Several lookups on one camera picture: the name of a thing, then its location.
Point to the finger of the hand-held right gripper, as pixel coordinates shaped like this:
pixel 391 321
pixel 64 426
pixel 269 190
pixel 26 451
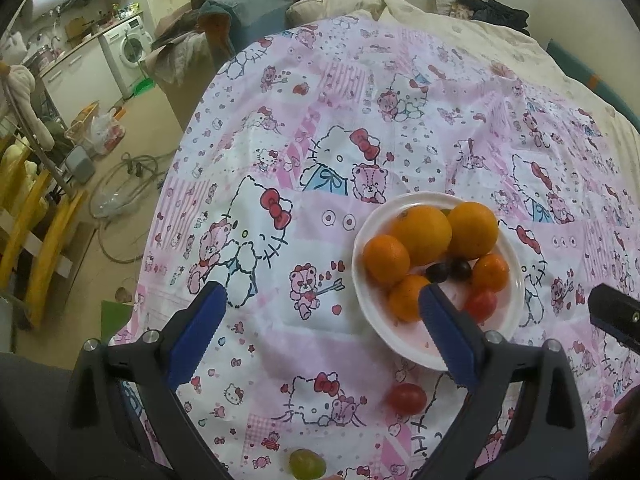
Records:
pixel 617 315

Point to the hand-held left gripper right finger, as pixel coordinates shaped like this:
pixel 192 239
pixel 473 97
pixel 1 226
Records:
pixel 447 332

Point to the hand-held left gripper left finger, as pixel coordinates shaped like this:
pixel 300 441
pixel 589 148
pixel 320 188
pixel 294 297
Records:
pixel 197 330

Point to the pink and white plate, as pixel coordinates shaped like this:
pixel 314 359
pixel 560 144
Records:
pixel 440 325

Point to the red cherry tomato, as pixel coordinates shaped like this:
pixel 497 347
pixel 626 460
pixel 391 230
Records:
pixel 481 305
pixel 406 398

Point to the small mandarin orange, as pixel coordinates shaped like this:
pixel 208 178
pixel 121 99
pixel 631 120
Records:
pixel 491 272
pixel 386 260
pixel 407 300

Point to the dark purple grape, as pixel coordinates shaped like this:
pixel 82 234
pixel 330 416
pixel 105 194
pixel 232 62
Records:
pixel 438 272
pixel 460 269

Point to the green grape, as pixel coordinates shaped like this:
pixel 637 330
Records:
pixel 306 462

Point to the person's right hand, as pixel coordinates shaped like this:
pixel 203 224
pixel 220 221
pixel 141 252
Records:
pixel 625 430

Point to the green cardboard sheet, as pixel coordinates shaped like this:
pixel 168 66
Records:
pixel 117 316

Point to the large orange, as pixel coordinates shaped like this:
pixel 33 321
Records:
pixel 472 230
pixel 421 234

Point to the yellow wooden chair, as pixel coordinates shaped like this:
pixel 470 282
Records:
pixel 35 230

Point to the grey box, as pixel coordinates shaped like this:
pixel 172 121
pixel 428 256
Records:
pixel 80 165

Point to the pink cartoon printed blanket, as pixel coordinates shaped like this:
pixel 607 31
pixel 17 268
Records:
pixel 400 135

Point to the white plastic bag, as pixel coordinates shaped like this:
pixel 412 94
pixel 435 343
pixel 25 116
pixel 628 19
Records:
pixel 106 132

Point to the orange basket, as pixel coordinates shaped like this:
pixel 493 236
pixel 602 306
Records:
pixel 80 125

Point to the teal pillow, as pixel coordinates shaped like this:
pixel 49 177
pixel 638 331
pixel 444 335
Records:
pixel 582 70

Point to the green dustpan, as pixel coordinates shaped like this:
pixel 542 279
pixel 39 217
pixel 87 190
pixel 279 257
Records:
pixel 142 86

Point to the white kitchen counter cabinet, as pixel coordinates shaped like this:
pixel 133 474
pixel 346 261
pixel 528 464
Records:
pixel 75 72

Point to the white washing machine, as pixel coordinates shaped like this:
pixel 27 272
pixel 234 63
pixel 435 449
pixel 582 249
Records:
pixel 131 50

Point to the beige plush toy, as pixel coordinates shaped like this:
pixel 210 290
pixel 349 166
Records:
pixel 25 95

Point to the black folded clothes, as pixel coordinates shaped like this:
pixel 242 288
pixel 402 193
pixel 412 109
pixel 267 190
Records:
pixel 492 10

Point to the pile of dark clothes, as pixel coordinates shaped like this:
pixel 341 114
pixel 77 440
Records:
pixel 235 5

